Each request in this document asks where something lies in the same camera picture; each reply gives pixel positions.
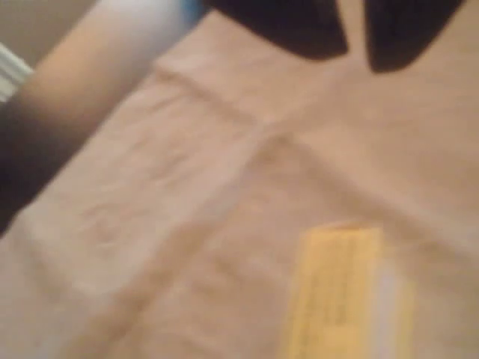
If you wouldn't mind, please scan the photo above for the beige wrinkled cloth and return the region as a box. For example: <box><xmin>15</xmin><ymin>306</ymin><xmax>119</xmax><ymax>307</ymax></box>
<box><xmin>0</xmin><ymin>9</ymin><xmax>479</xmax><ymax>359</ymax></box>

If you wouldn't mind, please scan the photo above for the yellow rectangular box white label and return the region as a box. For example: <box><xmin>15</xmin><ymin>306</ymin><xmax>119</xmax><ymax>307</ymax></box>
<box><xmin>284</xmin><ymin>221</ymin><xmax>418</xmax><ymax>359</ymax></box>

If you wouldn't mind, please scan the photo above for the beige and dark pole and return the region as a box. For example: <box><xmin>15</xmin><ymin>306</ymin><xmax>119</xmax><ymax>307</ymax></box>
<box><xmin>0</xmin><ymin>0</ymin><xmax>188</xmax><ymax>240</ymax></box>

